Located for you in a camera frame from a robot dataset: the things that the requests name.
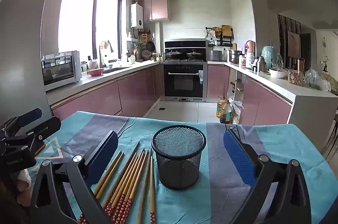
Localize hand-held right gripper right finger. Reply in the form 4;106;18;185
223;126;312;224

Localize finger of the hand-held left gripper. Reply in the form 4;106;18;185
1;109;43;133
16;116;62;151

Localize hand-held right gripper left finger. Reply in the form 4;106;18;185
29;131;119;224

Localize bunch of wooden chopsticks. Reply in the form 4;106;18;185
78;142;156;224

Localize black mesh holder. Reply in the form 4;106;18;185
151;124;207;190

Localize person's left hand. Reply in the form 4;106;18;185
16;168;33;191

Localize red-ended wooden chopstick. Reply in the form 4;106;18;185
34;143;46;156

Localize teal grey printed tablecloth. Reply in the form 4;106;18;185
32;110;334;224

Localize dark sauce bottle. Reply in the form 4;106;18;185
220;100;232;124

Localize plastic bag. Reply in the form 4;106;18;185
228;97;243;121

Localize yellow cooking oil bottle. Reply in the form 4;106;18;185
216;96;226;119

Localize white countertop oven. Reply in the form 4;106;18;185
41;50;82;92

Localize pink base cabinets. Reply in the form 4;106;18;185
50;62;164;121
207;64;293;125

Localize pink bowl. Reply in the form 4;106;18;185
87;68;105;77

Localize white kitchen countertop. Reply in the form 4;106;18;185
46;59;338;108

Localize kitchen sink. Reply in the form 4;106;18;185
103;66;131;74

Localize kitchen faucet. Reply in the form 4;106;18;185
99;44;106;69

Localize built-in black oven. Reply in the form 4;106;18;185
163;62;208;102

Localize white bowl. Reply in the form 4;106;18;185
269;68;288;79

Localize steel thermos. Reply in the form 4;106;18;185
257;56;267;73

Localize clear box of cookies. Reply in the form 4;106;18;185
288;69;304;87

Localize hanging dish cloths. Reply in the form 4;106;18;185
100;39;114;52

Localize steel stockpot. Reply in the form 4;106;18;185
228;49;242;63

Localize green kitchen appliance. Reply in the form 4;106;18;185
261;46;282;70

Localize clear plastic bags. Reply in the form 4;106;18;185
304;69;332;91

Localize dark pot with lid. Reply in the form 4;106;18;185
186;50;204;59

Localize kitchen window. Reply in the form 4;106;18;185
57;0;125;61

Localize black wok with lid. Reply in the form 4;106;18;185
165;49;182;60

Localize black range hood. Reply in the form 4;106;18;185
164;39;207;50

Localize black wall rack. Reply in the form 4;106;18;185
206;26;234;47

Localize brown wall picture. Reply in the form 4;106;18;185
287;31;301;58

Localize white duct pipe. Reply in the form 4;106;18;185
154;21;161;54

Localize white wall water heater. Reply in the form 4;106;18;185
130;2;144;28

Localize pink wall cabinet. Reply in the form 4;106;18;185
139;0;169;22

